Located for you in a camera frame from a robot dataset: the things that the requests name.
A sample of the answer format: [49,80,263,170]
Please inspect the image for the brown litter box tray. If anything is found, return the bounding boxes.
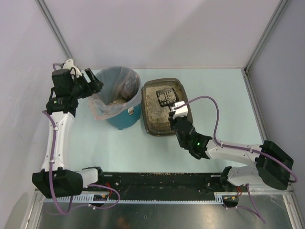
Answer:
[142,78,188,136]

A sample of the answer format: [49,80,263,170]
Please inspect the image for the black litter scoop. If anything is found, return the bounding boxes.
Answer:
[156,88,179,109]

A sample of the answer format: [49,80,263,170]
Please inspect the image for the teal trash bin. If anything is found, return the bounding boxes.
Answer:
[91,66,142,131]

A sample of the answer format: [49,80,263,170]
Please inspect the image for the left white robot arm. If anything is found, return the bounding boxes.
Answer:
[32,67,103,198]

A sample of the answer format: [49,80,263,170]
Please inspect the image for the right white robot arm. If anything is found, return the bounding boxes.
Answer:
[169,112,294,191]

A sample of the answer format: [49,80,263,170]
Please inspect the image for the dumped litter clumps pile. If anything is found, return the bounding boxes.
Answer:
[109,98,128,105]

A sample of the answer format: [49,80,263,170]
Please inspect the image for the cat litter pellets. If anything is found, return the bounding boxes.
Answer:
[145,84,183,124]

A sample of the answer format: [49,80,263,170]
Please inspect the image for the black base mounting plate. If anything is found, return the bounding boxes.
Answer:
[96,172,246,202]

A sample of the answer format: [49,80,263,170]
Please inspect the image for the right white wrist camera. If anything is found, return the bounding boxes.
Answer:
[170,101,188,119]

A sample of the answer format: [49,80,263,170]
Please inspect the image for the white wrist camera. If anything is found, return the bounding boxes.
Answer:
[170,101,188,119]
[62,59,79,71]

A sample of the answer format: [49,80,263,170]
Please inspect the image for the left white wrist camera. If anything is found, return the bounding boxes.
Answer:
[62,59,79,71]

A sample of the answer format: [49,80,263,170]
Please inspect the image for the aluminium frame rail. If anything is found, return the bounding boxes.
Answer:
[249,184,294,195]

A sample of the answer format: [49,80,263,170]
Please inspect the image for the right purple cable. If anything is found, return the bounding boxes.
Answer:
[173,95,300,224]

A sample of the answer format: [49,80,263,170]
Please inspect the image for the purple cable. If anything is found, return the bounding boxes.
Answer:
[173,95,300,224]
[42,63,120,215]

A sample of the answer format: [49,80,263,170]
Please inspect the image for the grey slotted cable duct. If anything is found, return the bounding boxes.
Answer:
[44,192,241,205]

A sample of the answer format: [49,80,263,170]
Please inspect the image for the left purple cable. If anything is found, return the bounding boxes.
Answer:
[42,63,120,215]

